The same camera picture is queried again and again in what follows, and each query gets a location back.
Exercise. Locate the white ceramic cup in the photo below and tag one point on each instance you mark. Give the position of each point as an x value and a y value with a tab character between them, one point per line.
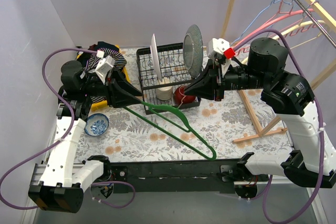
164	93

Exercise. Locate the blue white patterned bowl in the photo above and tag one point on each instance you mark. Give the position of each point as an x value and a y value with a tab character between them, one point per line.
96	125

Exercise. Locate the white plate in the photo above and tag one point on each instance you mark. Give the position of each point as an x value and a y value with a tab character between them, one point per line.
155	58

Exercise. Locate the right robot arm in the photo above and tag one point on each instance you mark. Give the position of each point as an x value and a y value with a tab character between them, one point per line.
312	161

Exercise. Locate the blue wire hanger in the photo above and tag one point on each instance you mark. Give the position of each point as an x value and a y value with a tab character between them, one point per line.
273	2

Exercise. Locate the aluminium frame rail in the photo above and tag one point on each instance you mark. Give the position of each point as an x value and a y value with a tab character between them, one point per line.
28	216

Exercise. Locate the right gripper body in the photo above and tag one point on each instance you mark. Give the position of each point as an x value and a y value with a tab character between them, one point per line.
218	82

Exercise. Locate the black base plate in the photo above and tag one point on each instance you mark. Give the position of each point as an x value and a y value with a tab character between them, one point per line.
221	176

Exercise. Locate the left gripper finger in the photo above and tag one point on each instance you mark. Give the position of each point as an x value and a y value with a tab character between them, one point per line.
124	84
124	99

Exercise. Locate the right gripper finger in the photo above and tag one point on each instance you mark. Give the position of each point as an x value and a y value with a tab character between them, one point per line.
204	80
204	90

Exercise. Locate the black wire dish rack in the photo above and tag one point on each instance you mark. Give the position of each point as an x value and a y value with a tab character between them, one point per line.
172	67

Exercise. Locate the grey patterned plate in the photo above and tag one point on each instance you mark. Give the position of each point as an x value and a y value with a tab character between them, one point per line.
193	51

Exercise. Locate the yellow plastic tray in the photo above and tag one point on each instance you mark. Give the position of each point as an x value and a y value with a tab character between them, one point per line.
100	102

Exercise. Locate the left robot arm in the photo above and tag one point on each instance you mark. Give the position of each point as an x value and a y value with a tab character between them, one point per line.
59	188

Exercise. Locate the wooden clothes rack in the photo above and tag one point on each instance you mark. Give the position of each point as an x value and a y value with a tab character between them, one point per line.
305	5

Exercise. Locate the floral table mat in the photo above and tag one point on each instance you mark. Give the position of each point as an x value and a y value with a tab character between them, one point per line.
216	125

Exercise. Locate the black tank top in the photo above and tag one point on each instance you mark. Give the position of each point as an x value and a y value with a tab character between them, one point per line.
86	58

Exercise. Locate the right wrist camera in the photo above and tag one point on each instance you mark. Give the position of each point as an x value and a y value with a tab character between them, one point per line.
220	52

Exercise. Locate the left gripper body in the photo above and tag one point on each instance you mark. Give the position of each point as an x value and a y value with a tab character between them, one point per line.
112	91

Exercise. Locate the thick pink hanger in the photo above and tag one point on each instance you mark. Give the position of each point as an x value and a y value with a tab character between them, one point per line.
277	17

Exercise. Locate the red bowl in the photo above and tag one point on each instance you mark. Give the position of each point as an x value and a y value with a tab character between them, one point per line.
181	98

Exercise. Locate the striped tank top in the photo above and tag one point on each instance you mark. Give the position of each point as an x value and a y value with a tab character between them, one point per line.
120	61

